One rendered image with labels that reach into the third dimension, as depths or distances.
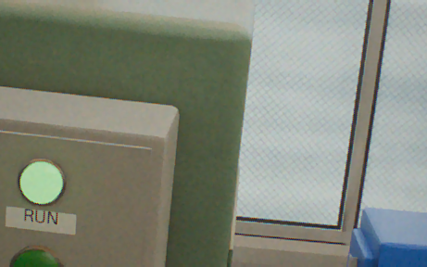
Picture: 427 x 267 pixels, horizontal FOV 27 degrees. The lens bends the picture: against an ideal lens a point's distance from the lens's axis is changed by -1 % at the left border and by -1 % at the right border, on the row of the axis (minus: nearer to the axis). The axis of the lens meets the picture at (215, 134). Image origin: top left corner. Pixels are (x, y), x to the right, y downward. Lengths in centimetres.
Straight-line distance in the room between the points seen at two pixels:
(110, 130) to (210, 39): 8
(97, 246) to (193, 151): 8
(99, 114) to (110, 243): 6
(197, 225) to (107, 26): 10
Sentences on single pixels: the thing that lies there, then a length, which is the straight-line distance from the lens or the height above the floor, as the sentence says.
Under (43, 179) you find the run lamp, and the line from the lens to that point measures 37.
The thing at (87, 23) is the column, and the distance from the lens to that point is 43.
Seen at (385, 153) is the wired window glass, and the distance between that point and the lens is 205.
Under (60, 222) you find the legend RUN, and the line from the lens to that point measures 38.
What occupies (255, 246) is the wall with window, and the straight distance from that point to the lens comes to 201.
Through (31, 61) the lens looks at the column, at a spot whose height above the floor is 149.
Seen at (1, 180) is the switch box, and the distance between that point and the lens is 39.
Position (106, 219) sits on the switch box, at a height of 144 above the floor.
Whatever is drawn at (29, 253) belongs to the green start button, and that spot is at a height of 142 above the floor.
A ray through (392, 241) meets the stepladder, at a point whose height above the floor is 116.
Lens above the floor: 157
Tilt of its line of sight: 14 degrees down
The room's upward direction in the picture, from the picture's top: 6 degrees clockwise
